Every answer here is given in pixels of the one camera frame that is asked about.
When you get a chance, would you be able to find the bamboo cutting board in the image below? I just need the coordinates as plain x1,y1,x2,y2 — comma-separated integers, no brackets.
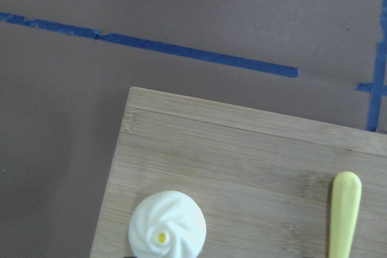
90,87,386,257

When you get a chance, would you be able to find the yellow plastic knife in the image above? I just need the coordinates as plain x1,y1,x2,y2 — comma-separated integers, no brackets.
328,172,362,258

